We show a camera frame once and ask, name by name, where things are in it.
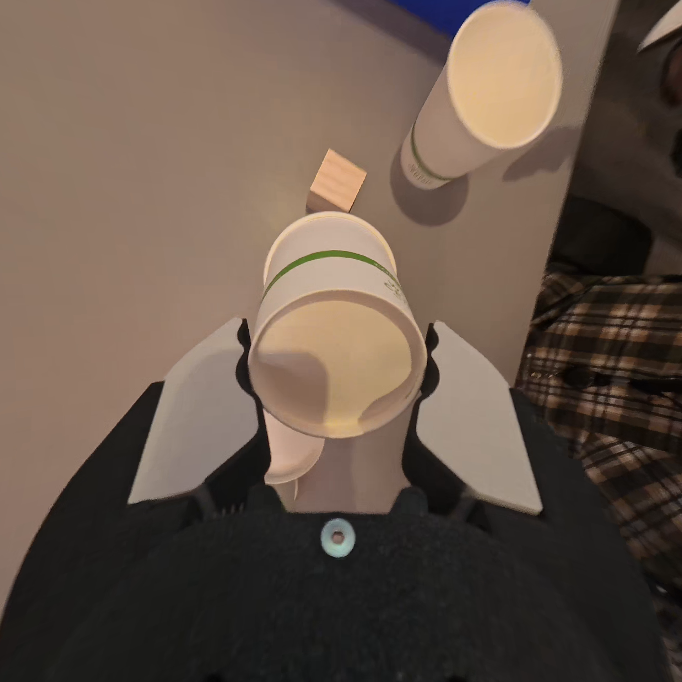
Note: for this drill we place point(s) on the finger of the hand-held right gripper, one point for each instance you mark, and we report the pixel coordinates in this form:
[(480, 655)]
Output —
[(663, 26)]

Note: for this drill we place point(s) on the light wooden cube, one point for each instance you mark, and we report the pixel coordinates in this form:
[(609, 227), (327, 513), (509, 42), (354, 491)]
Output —
[(338, 178)]

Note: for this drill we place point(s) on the white paper cup green stripe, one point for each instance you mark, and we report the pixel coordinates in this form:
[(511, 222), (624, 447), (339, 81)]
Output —
[(330, 277)]

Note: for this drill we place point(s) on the person in plaid shirt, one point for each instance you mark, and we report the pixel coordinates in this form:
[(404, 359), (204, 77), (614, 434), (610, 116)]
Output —
[(612, 346)]

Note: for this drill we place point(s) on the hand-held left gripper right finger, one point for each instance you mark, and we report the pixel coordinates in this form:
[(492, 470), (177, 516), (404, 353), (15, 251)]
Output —
[(469, 426)]

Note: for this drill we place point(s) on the blue plastic bin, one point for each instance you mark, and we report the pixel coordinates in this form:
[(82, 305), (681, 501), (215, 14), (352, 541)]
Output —
[(426, 13)]

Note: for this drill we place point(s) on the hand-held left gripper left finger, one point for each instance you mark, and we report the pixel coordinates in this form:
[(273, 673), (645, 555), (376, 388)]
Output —
[(197, 415)]

